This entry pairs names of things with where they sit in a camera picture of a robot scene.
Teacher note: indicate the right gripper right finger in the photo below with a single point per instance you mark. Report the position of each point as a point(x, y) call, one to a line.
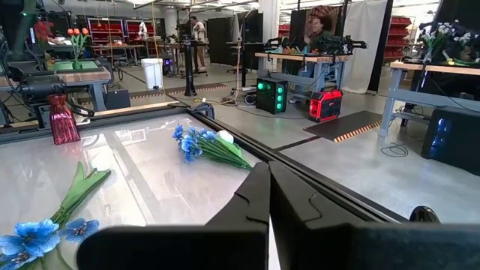
point(337, 243)

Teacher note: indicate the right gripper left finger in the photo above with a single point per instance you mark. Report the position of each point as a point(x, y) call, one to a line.
point(240, 240)

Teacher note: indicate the blue artificial flower bunch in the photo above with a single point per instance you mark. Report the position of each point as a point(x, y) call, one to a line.
point(191, 144)
point(32, 238)

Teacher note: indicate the red ribbed glass vase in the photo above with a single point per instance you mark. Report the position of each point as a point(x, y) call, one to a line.
point(63, 122)

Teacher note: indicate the orange tulips green vase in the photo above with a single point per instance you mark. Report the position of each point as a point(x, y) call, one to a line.
point(77, 41)

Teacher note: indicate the black mat yellow stripes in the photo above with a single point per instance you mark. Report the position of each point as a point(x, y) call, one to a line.
point(345, 125)

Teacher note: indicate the red black power station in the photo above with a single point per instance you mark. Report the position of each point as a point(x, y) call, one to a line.
point(325, 105)

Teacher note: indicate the green-lit black computer tower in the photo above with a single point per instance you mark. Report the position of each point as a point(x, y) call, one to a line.
point(272, 95)

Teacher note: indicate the blue-lit black computer tower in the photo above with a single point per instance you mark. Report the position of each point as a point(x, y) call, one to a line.
point(452, 138)

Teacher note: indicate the white trash bin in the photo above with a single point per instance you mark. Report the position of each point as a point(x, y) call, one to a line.
point(153, 73)

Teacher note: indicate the wooden top grey workbench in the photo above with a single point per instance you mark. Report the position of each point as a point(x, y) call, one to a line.
point(300, 58)
point(412, 69)
point(82, 77)

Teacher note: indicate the black background robot arms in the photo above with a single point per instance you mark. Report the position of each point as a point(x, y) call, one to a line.
point(337, 44)

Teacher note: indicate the white curtain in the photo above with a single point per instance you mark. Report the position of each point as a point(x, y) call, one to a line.
point(363, 45)

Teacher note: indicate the person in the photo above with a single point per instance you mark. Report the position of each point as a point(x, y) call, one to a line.
point(197, 35)
point(318, 32)

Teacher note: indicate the red bin shelf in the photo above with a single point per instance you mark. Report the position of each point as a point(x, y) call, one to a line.
point(105, 30)
point(398, 37)
point(135, 32)

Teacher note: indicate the white flower bouquet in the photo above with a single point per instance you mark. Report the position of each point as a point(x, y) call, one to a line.
point(437, 35)

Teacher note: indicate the green tray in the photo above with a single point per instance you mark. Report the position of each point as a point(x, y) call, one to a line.
point(77, 66)

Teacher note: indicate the black frame hook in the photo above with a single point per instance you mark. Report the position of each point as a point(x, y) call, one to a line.
point(204, 110)
point(423, 215)

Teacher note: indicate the black aluminium table frame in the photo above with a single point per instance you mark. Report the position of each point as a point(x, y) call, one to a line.
point(240, 138)

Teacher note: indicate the black stand post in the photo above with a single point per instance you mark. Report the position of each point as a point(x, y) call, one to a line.
point(189, 63)

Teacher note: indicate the black rig frame post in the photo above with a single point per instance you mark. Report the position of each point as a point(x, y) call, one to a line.
point(24, 32)

